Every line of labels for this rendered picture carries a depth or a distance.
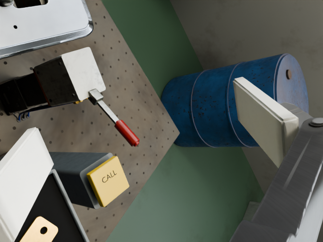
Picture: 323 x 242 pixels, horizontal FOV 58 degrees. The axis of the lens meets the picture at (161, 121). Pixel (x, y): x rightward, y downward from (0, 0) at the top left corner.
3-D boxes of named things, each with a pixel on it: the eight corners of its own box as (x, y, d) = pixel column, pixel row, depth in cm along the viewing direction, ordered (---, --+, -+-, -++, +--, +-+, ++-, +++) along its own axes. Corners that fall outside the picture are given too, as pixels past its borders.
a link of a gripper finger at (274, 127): (281, 120, 12) (299, 116, 12) (231, 78, 19) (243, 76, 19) (286, 179, 13) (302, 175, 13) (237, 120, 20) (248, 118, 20)
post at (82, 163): (13, 149, 80) (112, 149, 50) (25, 173, 82) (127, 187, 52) (-16, 163, 75) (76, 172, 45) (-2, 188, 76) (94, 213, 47)
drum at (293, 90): (211, 118, 279) (316, 109, 217) (181, 163, 242) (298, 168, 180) (184, 62, 254) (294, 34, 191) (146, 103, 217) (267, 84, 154)
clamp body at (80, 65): (17, 77, 82) (90, 46, 58) (35, 115, 85) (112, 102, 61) (-9, 85, 77) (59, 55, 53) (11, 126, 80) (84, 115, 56)
